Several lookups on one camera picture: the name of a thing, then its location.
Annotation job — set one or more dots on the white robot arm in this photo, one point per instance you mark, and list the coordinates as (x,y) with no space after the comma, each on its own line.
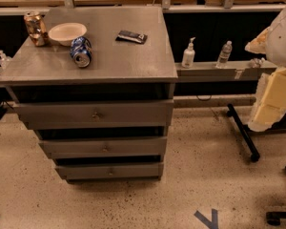
(275,41)

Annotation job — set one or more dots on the crushed blue soda can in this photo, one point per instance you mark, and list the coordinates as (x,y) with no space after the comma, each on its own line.
(81,51)

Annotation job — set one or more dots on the crushed gold soda can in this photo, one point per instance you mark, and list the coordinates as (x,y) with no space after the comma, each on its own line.
(36,28)

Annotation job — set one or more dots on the grey drawer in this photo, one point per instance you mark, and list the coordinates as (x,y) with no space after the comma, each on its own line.
(105,114)
(122,170)
(104,147)

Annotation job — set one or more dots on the clear water bottle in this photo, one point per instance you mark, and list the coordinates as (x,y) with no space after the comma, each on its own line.
(224,55)

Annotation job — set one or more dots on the white bowl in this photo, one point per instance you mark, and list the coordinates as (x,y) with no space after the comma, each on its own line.
(65,33)

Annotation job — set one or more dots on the grey drawer cabinet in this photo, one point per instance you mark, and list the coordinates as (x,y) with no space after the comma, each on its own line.
(119,71)

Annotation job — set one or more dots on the black snack bar wrapper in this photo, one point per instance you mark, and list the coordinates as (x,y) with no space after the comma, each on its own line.
(130,36)

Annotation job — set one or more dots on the black stand frame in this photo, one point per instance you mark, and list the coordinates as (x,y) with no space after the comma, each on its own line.
(278,127)

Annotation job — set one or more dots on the grey top drawer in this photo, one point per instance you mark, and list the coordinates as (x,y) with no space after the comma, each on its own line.
(105,114)

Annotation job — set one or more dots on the black chair base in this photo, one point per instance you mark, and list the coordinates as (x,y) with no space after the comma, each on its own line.
(274,218)

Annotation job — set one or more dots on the clear pump bottle left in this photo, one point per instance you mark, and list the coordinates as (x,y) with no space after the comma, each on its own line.
(4,60)

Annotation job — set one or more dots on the crumpled clear plastic wrapper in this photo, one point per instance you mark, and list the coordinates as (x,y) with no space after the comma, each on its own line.
(256,62)

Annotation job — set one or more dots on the grey bottom drawer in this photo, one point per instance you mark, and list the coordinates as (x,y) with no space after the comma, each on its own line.
(122,170)

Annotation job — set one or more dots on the white pump bottle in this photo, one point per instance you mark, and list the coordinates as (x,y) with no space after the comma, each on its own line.
(188,55)

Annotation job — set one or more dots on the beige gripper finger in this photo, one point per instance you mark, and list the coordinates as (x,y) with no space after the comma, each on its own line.
(270,101)

